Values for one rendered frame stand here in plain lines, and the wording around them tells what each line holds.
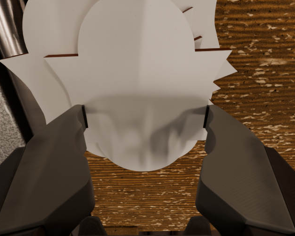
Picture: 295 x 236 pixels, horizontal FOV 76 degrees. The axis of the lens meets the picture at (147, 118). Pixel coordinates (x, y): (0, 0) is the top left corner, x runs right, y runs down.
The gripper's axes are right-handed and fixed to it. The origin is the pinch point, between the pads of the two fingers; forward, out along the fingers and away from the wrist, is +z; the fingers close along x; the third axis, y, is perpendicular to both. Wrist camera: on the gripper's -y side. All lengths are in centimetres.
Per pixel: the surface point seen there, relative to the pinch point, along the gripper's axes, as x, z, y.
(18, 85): -13.3, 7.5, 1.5
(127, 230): -2.9, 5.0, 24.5
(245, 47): 8.5, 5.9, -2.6
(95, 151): -4.4, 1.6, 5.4
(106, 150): -3.2, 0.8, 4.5
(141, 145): -0.3, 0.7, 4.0
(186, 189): 5.5, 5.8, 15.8
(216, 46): 5.7, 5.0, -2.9
